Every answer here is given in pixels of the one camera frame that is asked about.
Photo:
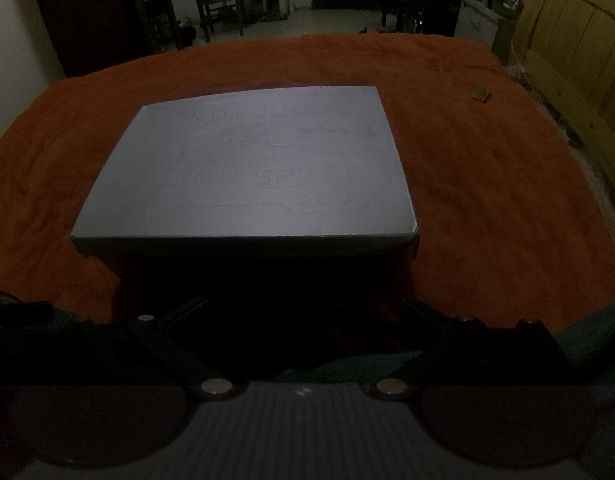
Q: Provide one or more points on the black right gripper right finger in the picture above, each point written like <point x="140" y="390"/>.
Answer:
<point x="463" y="352"/>

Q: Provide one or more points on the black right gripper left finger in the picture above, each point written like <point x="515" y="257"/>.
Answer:
<point x="138" y="353"/>

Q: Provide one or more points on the white box lid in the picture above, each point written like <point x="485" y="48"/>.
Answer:
<point x="300" y="162"/>

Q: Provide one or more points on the open white cardboard box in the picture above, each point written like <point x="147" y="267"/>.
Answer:
<point x="326" y="301"/>

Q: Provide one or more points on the orange red tablecloth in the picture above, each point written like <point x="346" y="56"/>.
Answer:
<point x="509" y="226"/>

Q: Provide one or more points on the small yellow paper scrap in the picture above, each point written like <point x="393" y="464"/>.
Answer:
<point x="481" y="94"/>

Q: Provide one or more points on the yellow wooden board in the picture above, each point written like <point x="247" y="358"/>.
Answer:
<point x="567" y="48"/>

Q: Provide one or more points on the white cabinet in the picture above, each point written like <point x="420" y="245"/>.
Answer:
<point x="482" y="25"/>

